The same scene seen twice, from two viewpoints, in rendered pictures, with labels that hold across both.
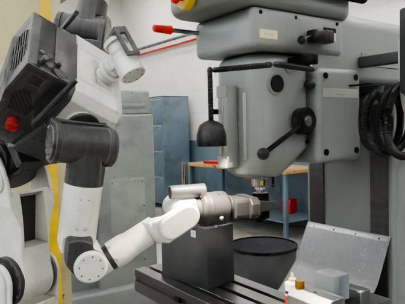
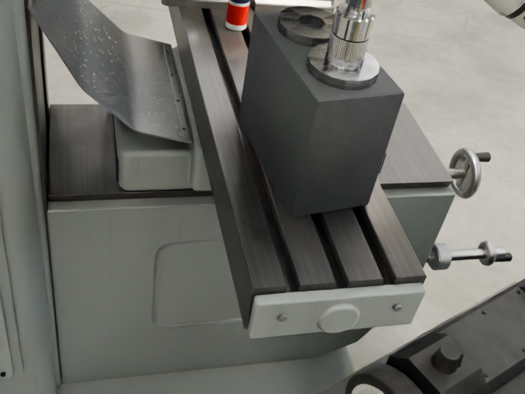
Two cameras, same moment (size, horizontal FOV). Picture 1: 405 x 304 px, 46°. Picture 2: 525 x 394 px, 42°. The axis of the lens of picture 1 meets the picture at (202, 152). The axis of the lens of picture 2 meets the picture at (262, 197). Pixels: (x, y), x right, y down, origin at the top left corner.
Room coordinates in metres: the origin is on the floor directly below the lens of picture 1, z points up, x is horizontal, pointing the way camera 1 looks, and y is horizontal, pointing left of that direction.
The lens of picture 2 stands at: (2.33, 0.21, 1.56)
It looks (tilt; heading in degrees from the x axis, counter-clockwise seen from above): 41 degrees down; 196
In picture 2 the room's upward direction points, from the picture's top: 11 degrees clockwise
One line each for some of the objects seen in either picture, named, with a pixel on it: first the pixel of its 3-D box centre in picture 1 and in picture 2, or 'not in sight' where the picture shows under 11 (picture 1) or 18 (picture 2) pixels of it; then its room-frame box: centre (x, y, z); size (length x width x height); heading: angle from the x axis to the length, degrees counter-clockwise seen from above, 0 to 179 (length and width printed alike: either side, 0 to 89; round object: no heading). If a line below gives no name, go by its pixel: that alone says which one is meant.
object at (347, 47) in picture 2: not in sight; (348, 39); (1.59, 0.06, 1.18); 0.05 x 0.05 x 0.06
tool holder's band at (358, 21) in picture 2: not in sight; (355, 14); (1.59, 0.06, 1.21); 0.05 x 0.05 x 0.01
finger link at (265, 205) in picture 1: (266, 205); not in sight; (1.29, -0.17, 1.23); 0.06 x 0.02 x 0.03; 111
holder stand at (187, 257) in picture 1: (196, 248); (312, 105); (1.56, 0.03, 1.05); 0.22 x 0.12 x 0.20; 44
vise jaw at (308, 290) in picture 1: (314, 300); not in sight; (1.09, -0.25, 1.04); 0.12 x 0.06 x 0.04; 33
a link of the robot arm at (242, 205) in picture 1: (230, 207); not in sight; (1.28, -0.07, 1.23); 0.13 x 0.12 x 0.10; 21
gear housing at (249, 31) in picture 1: (269, 40); not in sight; (1.34, -0.19, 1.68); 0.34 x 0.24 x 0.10; 126
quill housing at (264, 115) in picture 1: (260, 116); not in sight; (1.32, -0.16, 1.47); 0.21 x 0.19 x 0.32; 36
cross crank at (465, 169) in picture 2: not in sight; (450, 173); (1.02, 0.25, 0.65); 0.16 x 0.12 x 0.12; 126
